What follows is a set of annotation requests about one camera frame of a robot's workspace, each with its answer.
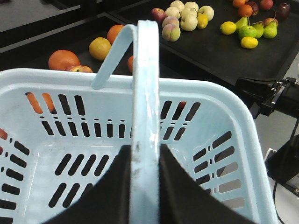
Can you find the orange front right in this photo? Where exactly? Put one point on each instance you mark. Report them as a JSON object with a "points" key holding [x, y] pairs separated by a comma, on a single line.
{"points": [[113, 32]]}

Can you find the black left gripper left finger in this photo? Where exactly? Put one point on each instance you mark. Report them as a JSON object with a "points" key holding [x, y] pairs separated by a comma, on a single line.
{"points": [[107, 202]]}

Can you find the black wooden produce display stand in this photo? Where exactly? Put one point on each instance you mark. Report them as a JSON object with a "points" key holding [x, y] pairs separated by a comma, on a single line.
{"points": [[29, 33]]}

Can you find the light blue plastic basket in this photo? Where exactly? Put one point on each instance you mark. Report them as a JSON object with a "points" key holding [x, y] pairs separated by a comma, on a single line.
{"points": [[60, 132]]}

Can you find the yellow lemon right upper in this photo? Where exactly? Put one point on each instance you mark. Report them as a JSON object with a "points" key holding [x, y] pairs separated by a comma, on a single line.
{"points": [[228, 28]]}

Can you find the large orange near divider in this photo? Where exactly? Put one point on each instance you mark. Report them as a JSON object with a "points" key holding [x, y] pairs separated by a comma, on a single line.
{"points": [[62, 59]]}

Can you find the yellow grapefruit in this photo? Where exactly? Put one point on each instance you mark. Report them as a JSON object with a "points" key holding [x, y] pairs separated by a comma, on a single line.
{"points": [[99, 48]]}

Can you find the green pear lower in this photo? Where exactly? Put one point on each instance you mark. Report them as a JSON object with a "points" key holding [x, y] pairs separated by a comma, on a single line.
{"points": [[271, 30]]}

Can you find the red apple behind basket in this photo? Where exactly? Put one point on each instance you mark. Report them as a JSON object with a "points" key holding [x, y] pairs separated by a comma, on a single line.
{"points": [[158, 14]]}

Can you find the green apple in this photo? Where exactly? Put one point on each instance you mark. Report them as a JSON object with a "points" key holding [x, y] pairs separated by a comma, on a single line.
{"points": [[247, 31]]}

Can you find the green pear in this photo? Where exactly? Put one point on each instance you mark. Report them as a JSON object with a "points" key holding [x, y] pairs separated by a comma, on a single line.
{"points": [[271, 30], [244, 21]]}

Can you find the pink peach behind basket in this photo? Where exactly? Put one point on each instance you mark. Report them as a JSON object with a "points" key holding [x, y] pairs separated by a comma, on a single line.
{"points": [[170, 20]]}

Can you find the yellow lemon near melons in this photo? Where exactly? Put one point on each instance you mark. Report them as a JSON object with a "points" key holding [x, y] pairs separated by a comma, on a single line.
{"points": [[202, 21]]}

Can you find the green pear upper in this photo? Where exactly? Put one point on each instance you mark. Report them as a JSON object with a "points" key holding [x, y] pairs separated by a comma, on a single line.
{"points": [[244, 21]]}

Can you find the red apple front left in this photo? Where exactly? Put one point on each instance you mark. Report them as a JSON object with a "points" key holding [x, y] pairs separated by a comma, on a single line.
{"points": [[79, 68]]}

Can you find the yellow lemon right lower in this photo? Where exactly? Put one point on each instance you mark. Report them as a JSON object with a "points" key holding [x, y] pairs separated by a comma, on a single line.
{"points": [[249, 42]]}

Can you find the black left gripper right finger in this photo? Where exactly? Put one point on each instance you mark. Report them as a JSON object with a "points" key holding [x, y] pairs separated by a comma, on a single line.
{"points": [[182, 201]]}

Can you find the orange front left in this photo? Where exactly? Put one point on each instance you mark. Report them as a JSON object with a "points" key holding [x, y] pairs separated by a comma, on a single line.
{"points": [[130, 63]]}

